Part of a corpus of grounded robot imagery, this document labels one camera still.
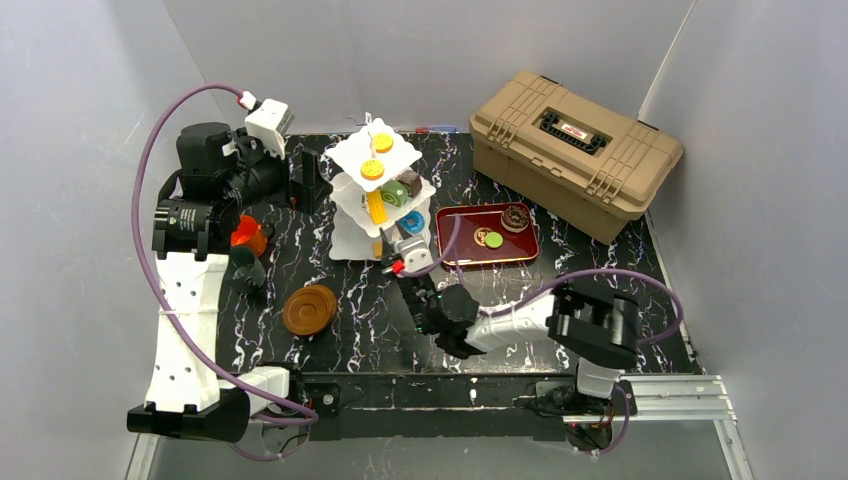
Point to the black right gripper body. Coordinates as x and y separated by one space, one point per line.
416 291

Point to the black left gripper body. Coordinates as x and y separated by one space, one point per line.
295 183

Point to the white three-tier cake stand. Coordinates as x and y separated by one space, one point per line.
353 232

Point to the yellow decorated cake slice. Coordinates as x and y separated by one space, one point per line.
376 207

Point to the blue sprinkled donut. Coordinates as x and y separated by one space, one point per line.
413 223

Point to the green swirl roll cake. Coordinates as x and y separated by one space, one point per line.
394 194

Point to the green round macaron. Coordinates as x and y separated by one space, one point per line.
493 240

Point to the chocolate swirl roll cake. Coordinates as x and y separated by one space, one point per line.
411 181

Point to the chocolate sprinkled donut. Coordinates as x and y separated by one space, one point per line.
515 219

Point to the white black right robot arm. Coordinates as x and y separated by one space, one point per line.
597 323

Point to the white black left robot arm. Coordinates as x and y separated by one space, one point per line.
222 171

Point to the orange plastic cup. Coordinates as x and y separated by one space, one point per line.
252 234

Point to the red dessert tray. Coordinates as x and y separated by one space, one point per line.
474 222

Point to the dark green cup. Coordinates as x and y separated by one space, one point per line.
248 275

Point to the brown round wooden lid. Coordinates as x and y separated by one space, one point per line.
309 310

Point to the red blue screwdriver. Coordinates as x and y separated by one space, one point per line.
436 129

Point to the tan plastic toolbox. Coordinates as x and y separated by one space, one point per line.
592 167

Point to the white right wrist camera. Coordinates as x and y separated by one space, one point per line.
408 257

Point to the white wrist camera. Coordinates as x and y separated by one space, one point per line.
408 257
267 121

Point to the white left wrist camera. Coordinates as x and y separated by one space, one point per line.
267 121

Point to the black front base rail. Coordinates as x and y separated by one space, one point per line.
428 405

